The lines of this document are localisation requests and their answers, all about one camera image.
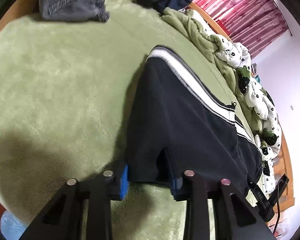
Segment black pants with white stripes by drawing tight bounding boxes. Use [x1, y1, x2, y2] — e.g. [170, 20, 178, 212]
[126, 46, 261, 194]

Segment white floral quilt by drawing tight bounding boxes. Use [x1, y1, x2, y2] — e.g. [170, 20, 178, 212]
[184, 9, 282, 194]

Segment green fleece bed blanket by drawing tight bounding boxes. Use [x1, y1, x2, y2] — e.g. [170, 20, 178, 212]
[0, 0, 263, 240]

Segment red patterned curtain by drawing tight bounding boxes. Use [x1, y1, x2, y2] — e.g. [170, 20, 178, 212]
[193, 0, 288, 57]

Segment grey jeans on footboard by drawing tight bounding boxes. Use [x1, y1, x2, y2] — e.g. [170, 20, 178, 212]
[39, 0, 110, 23]

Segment wooden bed frame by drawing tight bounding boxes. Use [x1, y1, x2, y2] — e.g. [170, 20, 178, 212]
[0, 0, 295, 210]

